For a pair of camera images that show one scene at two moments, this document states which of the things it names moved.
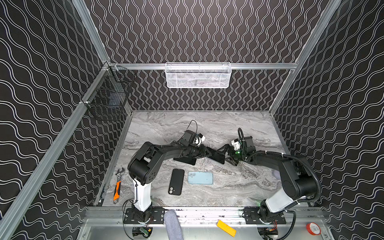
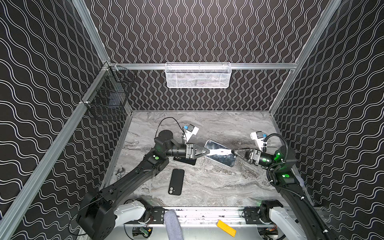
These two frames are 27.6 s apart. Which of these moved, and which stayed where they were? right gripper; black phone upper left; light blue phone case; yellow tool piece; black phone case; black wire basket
Moved: light blue phone case; right gripper
Stayed: black wire basket; yellow tool piece; black phone upper left; black phone case
